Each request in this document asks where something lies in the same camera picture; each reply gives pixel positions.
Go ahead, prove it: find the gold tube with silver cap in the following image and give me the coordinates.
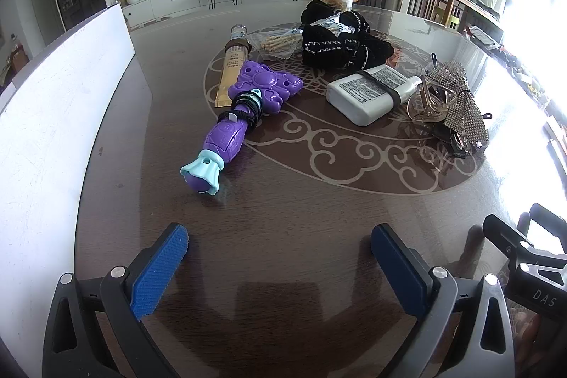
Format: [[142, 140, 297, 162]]
[[214, 25, 253, 109]]

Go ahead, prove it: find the bag of wooden sticks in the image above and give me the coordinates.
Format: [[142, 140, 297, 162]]
[[246, 17, 355, 61]]

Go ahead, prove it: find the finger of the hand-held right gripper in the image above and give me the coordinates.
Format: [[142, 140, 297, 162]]
[[483, 213, 533, 269], [517, 203, 567, 255]]

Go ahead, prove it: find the black velvet bow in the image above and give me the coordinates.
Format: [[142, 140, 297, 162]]
[[301, 26, 396, 69]]

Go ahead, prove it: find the clear hair claw clip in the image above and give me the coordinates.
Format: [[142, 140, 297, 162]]
[[406, 76, 457, 124]]

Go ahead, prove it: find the purple toy wand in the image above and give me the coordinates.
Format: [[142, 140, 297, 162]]
[[180, 59, 304, 196]]

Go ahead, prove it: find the white board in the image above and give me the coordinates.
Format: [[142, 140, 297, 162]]
[[0, 2, 138, 361]]

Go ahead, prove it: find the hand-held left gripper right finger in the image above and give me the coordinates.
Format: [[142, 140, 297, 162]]
[[370, 223, 517, 378]]

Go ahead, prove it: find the black hair clip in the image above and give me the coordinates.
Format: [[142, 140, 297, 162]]
[[432, 123, 485, 159]]

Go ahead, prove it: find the white television cabinet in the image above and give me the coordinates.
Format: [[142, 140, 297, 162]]
[[122, 0, 311, 29]]

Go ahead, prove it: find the far black velvet pouch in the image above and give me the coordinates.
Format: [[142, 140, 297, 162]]
[[300, 0, 375, 34]]

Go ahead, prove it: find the white bottle with black band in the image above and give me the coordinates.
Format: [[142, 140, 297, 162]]
[[326, 65, 423, 127]]

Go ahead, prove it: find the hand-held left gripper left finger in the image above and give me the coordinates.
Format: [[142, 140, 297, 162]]
[[42, 222, 190, 378]]

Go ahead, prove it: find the rhinestone bow hair clip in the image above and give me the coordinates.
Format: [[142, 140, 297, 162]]
[[425, 60, 493, 148]]

